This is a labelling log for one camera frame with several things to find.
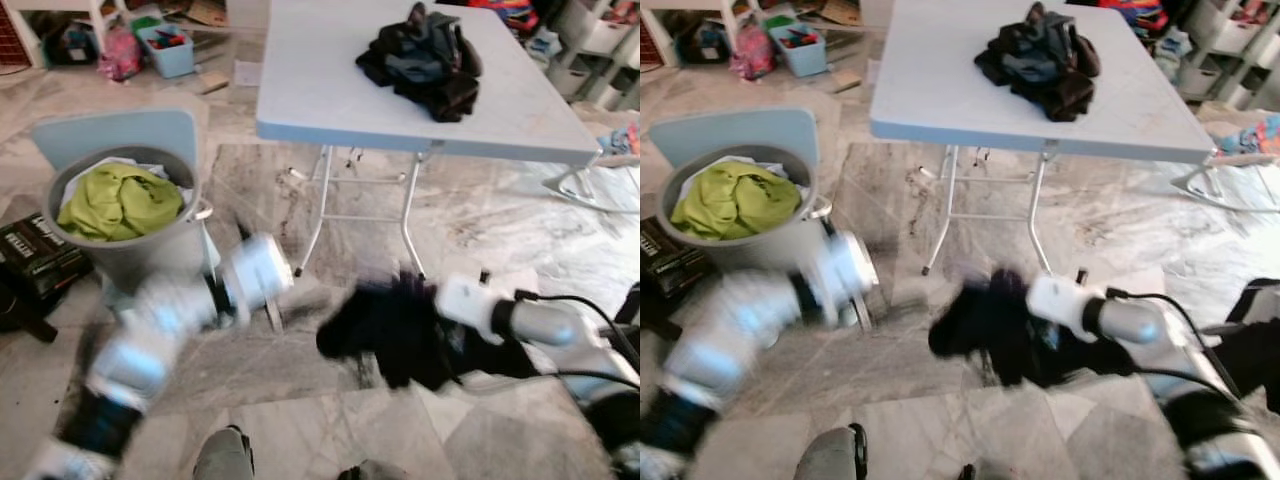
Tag lime green garment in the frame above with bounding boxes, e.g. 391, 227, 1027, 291
668, 160, 801, 241
57, 163, 187, 243

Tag navy garment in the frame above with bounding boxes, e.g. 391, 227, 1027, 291
928, 268, 1136, 391
317, 270, 546, 393

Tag black printed box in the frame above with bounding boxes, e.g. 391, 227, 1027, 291
0, 212, 94, 306
640, 215, 713, 301

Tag grey plastic bucket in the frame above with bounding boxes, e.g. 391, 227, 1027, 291
655, 143, 833, 276
42, 145, 214, 297

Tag white storage drawers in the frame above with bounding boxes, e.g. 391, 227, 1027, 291
1170, 0, 1280, 101
545, 0, 641, 113

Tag pink bag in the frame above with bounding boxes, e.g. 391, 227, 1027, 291
97, 25, 145, 82
730, 25, 777, 81

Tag white open shelf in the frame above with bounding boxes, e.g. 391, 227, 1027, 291
640, 0, 746, 69
0, 0, 131, 69

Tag light blue plastic bin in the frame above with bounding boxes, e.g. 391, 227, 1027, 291
135, 20, 197, 80
768, 20, 829, 79

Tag grey robot left foot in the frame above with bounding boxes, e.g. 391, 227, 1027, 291
192, 425, 257, 480
800, 423, 869, 480

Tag white folding table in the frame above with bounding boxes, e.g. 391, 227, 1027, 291
868, 0, 1219, 281
255, 0, 604, 281

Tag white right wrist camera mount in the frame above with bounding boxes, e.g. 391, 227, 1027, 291
436, 275, 504, 346
1025, 272, 1096, 343

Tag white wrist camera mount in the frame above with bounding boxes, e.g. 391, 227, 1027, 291
1025, 272, 1096, 343
220, 233, 294, 323
815, 232, 881, 311
436, 275, 504, 346

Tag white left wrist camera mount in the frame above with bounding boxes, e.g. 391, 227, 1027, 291
220, 233, 294, 323
815, 232, 881, 311

